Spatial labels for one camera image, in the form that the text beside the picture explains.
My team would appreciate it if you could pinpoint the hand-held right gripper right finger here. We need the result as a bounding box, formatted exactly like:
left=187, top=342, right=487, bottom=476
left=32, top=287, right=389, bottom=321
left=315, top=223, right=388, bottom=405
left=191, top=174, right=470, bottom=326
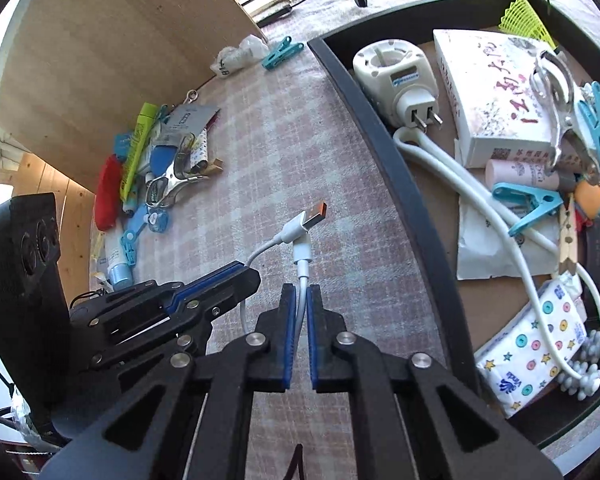
left=306, top=284, right=563, bottom=480

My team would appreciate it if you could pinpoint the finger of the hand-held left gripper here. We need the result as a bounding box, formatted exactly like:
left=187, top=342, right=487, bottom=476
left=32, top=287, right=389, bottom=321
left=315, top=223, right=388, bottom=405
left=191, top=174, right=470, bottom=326
left=70, top=260, right=262, bottom=328
left=87, top=305, right=218, bottom=368

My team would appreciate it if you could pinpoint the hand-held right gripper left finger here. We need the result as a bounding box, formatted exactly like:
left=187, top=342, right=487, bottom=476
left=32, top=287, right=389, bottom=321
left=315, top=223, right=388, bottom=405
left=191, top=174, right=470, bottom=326
left=39, top=282, right=301, bottom=480

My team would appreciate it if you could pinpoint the white cable with orange plug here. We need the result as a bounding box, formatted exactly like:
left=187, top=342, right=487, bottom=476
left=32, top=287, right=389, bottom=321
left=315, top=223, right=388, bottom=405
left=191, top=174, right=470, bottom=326
left=240, top=201, right=328, bottom=336

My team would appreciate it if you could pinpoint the black tray with cork base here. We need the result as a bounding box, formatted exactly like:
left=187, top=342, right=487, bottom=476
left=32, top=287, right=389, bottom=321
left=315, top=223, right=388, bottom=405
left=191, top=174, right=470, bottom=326
left=307, top=0, right=600, bottom=451

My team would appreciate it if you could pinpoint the pink tube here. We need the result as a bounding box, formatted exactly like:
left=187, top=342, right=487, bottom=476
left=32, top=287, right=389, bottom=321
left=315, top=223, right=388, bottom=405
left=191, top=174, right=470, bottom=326
left=485, top=157, right=576, bottom=192

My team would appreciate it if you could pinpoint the white tube with blue cap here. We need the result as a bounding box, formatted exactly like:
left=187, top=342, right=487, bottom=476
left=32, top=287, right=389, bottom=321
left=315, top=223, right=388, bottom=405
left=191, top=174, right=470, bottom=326
left=102, top=232, right=134, bottom=287

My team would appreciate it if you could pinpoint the light blue hanger clip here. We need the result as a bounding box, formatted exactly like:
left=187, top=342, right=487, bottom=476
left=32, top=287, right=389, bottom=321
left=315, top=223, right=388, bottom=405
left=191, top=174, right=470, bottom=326
left=121, top=205, right=172, bottom=269

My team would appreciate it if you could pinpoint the metal spring clamp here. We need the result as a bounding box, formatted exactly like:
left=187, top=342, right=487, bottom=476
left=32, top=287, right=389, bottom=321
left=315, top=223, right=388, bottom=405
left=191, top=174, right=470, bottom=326
left=145, top=137, right=207, bottom=209
left=530, top=50, right=600, bottom=184

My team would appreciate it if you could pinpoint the wooden clothespin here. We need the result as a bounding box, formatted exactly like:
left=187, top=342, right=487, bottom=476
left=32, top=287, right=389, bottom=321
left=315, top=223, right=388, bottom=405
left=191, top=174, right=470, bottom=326
left=557, top=194, right=579, bottom=277
left=190, top=159, right=225, bottom=177

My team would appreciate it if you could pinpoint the pine wood panel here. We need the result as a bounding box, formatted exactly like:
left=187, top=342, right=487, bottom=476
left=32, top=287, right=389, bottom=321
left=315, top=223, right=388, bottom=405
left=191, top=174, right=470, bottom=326
left=0, top=152, right=103, bottom=311

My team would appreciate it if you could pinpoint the colourful printed strip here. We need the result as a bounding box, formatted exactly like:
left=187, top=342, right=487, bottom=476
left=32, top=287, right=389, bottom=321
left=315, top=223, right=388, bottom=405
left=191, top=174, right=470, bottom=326
left=187, top=129, right=209, bottom=171

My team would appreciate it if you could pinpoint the blue round pad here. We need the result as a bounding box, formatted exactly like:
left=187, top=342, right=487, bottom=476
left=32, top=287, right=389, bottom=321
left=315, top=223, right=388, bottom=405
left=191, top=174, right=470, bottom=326
left=150, top=144, right=178, bottom=177

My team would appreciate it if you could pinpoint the red pouch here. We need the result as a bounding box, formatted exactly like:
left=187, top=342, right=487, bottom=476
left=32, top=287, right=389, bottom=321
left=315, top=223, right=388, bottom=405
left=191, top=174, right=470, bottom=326
left=94, top=155, right=127, bottom=232

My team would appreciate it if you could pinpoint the pink plaid tablecloth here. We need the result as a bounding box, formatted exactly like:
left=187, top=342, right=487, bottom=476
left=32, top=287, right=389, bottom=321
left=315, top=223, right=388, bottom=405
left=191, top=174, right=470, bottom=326
left=90, top=0, right=600, bottom=480

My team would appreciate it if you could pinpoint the yellow-green packet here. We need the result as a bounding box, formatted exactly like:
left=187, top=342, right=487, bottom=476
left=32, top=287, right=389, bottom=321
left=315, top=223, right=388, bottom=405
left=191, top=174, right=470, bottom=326
left=119, top=102, right=159, bottom=202

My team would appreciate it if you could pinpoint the grey sachet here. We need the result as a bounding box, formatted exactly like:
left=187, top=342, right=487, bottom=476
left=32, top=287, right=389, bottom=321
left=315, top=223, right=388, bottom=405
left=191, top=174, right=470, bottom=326
left=159, top=105, right=221, bottom=147

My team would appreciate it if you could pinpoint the white plastic packet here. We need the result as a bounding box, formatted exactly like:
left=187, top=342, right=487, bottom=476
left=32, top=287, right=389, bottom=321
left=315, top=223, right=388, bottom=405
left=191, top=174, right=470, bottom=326
left=455, top=195, right=561, bottom=281

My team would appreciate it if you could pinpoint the dotted tissue pack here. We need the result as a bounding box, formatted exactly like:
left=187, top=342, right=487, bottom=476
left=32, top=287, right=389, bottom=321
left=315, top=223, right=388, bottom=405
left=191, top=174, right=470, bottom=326
left=474, top=280, right=588, bottom=418

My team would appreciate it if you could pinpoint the white plastic bag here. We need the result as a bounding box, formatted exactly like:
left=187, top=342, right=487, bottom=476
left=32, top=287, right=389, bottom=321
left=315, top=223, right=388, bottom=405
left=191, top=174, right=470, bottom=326
left=210, top=34, right=271, bottom=80

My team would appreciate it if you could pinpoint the brown fibreboard panel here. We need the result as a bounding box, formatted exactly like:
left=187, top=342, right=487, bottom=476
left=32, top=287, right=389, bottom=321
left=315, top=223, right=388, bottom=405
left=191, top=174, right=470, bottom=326
left=0, top=0, right=270, bottom=195

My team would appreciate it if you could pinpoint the white spiked roller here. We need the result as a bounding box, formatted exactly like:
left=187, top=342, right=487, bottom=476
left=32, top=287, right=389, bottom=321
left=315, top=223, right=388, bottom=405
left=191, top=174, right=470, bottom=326
left=560, top=330, right=600, bottom=402

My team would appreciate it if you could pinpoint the white plug-in device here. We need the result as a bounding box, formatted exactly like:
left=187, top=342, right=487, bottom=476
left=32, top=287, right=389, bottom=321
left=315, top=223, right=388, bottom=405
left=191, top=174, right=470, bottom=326
left=352, top=37, right=443, bottom=129

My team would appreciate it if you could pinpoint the white floral box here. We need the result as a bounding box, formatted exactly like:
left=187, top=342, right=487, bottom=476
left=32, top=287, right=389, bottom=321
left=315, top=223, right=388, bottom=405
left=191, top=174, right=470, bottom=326
left=432, top=29, right=576, bottom=169

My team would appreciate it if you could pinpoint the small orange toy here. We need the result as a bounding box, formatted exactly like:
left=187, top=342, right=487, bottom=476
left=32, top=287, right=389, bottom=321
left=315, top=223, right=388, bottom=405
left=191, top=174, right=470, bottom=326
left=575, top=180, right=600, bottom=222

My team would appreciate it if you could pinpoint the yellow shuttlecock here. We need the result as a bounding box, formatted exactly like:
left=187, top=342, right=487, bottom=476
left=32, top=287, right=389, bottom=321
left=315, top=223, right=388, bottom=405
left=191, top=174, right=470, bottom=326
left=499, top=0, right=563, bottom=55

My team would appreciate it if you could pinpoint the white cord with massager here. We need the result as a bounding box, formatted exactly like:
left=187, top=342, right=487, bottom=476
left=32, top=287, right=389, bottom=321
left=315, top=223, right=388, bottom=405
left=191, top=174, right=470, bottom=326
left=392, top=126, right=600, bottom=383

